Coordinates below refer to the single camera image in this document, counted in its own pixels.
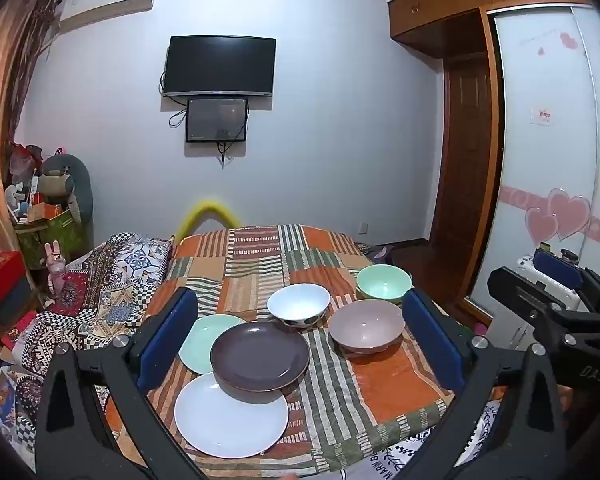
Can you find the red box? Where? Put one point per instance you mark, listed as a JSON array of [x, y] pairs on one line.
[[2, 272]]

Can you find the white plate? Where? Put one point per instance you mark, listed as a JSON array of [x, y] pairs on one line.
[[230, 425]]

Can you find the orange curtain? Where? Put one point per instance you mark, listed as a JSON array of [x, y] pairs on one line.
[[5, 110]]

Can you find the patterned bed blanket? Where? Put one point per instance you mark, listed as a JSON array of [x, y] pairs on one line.
[[120, 270]]

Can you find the white spotted bowl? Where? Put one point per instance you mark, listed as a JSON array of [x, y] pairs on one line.
[[297, 302]]

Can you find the brown wooden door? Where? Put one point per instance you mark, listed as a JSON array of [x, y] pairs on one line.
[[462, 170]]

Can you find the white wall socket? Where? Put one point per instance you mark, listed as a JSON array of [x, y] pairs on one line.
[[363, 227]]

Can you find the white navy-print cloth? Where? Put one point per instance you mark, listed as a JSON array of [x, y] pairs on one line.
[[420, 452]]

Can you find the wooden overhead cabinet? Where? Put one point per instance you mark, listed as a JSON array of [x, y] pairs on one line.
[[455, 0]]

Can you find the pink rabbit toy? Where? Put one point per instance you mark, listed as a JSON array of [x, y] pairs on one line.
[[55, 270]]

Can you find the mint green bowl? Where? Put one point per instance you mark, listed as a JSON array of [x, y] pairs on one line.
[[382, 282]]

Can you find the pink bowl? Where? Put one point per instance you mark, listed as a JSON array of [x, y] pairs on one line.
[[365, 327]]

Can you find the white air conditioner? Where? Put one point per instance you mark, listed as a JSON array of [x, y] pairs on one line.
[[107, 2]]

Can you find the black wall television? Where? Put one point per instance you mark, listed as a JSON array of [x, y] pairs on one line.
[[220, 65]]

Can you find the small black monitor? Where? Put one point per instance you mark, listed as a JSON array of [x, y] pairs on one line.
[[216, 119]]

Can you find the white heart-print wardrobe door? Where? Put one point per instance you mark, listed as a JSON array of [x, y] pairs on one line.
[[545, 160]]

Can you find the white suitcase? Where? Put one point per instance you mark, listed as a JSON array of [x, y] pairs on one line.
[[522, 330]]

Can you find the striped patchwork tablecloth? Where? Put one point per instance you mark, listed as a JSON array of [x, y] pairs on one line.
[[340, 410]]

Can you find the dark brown plate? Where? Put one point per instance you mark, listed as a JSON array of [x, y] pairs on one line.
[[260, 355]]

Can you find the green cardboard box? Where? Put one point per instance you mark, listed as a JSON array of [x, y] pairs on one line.
[[55, 237]]

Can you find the yellow foam tube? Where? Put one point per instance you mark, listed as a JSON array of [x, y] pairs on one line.
[[205, 207]]

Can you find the mint green plate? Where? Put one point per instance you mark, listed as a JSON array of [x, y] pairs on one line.
[[200, 340]]

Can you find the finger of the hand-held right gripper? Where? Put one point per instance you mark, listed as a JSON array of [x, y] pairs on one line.
[[560, 267], [510, 290]]

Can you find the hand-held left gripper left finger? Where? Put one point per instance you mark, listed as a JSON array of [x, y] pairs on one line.
[[170, 340]]

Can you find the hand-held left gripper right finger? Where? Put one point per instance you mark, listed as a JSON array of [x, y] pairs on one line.
[[430, 340]]

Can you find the grey plush toy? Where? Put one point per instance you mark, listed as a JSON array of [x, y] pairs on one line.
[[60, 180]]

